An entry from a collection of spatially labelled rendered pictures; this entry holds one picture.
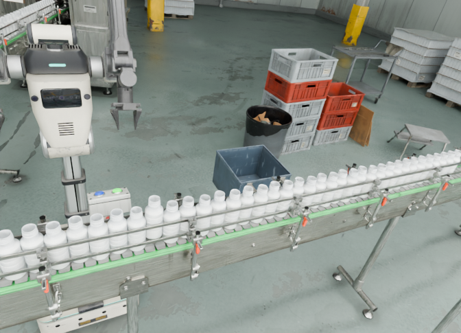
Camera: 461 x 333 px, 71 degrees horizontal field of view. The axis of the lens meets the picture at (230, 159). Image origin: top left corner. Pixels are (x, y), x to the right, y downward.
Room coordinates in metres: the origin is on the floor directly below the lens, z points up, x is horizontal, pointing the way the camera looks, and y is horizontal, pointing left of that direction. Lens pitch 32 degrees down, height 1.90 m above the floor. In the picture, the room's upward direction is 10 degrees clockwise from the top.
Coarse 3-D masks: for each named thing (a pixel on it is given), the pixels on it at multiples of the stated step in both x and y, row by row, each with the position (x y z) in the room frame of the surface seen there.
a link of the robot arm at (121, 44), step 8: (112, 0) 1.24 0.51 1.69; (120, 0) 1.26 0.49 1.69; (112, 8) 1.24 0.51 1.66; (120, 8) 1.24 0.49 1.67; (112, 16) 1.23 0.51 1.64; (120, 16) 1.23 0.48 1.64; (112, 24) 1.24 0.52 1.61; (120, 24) 1.22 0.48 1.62; (120, 32) 1.21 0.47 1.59; (120, 40) 1.19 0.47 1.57; (128, 40) 1.21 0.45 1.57; (112, 48) 1.20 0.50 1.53; (120, 48) 1.18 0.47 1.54; (128, 48) 1.20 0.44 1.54; (120, 56) 1.17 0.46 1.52; (128, 56) 1.18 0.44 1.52; (120, 64) 1.16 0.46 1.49; (128, 64) 1.17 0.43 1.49
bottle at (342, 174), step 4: (340, 172) 1.21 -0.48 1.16; (344, 172) 1.23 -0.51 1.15; (340, 176) 1.20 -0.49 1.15; (344, 176) 1.20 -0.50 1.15; (340, 180) 1.20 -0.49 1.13; (344, 180) 1.20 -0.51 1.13; (340, 184) 1.19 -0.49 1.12; (344, 184) 1.19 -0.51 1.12; (336, 192) 1.19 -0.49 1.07; (340, 192) 1.19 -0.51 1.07; (336, 196) 1.19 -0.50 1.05; (340, 196) 1.20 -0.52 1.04
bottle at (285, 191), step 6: (288, 180) 1.08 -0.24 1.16; (288, 186) 1.04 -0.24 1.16; (282, 192) 1.04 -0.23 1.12; (288, 192) 1.04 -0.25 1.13; (282, 198) 1.03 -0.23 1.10; (282, 204) 1.03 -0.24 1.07; (288, 204) 1.04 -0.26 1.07; (276, 210) 1.04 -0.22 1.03; (282, 210) 1.03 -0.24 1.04; (282, 216) 1.03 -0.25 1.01
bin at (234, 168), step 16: (224, 160) 1.48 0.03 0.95; (240, 160) 1.65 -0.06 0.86; (256, 160) 1.70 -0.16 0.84; (272, 160) 1.61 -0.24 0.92; (224, 176) 1.45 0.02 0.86; (240, 176) 1.66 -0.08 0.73; (256, 176) 1.69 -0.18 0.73; (288, 176) 1.45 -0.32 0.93; (224, 192) 1.42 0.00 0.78; (240, 192) 1.31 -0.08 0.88
